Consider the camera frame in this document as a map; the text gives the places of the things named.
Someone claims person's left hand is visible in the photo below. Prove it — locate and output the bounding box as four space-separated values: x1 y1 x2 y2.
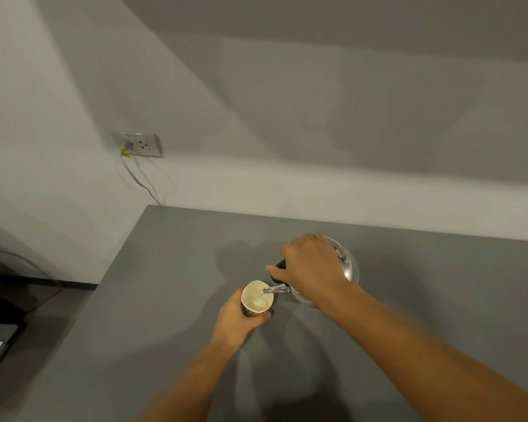
210 287 272 349

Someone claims person's right hand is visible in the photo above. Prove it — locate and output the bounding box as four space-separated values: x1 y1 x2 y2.
265 232 353 307

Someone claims paper cup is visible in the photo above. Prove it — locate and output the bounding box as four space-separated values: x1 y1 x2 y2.
241 280 275 318

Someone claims silver metal kettle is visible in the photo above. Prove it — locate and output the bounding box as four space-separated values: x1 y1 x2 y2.
260 236 360 307

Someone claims person's left forearm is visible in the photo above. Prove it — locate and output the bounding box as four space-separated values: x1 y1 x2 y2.
134 340 243 422

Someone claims person's right forearm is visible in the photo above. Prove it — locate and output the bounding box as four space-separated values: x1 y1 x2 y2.
317 281 528 422

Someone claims white power cable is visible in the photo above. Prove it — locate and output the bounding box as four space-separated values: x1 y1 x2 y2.
119 147 163 206

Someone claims white wall power outlet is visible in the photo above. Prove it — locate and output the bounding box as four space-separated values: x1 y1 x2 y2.
113 132 164 159

